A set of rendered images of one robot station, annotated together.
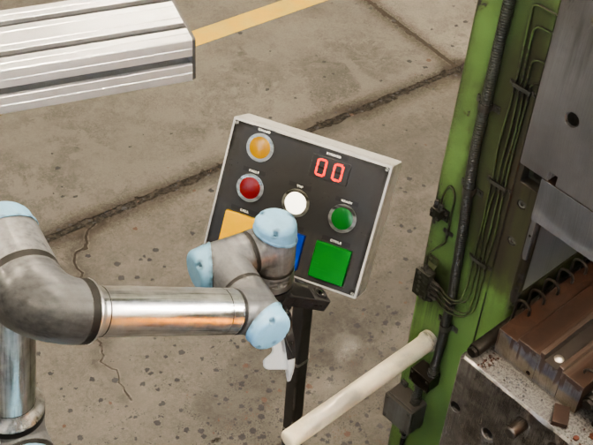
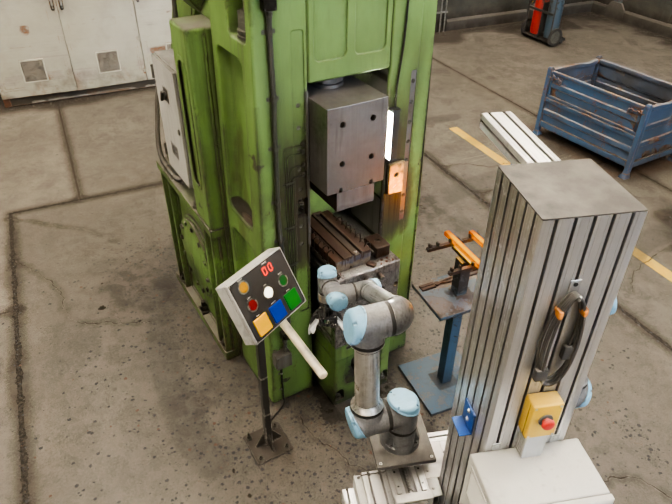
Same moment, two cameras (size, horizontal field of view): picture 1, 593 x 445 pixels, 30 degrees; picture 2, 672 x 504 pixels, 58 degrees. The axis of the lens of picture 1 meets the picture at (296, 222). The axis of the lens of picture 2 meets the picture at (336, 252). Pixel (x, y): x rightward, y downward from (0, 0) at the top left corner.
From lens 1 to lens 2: 2.04 m
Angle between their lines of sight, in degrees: 57
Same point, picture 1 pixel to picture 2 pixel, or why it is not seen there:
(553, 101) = (334, 163)
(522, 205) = (301, 226)
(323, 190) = (271, 277)
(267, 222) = (328, 271)
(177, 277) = (107, 475)
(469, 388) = not seen: hidden behind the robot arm
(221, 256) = (340, 289)
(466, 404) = not seen: hidden behind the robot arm
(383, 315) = (181, 383)
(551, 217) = (344, 203)
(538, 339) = (345, 254)
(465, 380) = not seen: hidden behind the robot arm
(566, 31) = (332, 136)
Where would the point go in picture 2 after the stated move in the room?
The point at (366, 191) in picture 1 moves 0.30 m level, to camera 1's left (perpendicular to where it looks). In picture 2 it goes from (280, 263) to (256, 307)
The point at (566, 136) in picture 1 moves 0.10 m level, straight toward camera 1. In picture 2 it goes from (342, 171) to (362, 177)
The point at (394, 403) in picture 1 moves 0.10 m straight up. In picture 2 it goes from (282, 358) to (281, 345)
